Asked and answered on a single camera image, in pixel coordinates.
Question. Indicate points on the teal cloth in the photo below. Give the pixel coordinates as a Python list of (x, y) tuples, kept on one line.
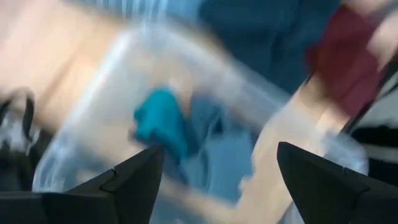
[(160, 121)]

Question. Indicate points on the blue cloth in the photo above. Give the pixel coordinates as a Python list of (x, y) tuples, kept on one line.
[(224, 161)]

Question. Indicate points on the clear plastic bin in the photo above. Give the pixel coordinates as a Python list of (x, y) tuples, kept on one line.
[(102, 109)]

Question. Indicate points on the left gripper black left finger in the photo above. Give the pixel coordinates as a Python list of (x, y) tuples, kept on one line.
[(124, 193)]

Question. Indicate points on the maroon cloth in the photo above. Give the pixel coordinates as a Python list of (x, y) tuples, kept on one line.
[(342, 62)]

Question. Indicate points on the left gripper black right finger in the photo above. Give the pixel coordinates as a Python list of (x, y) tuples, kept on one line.
[(326, 193)]

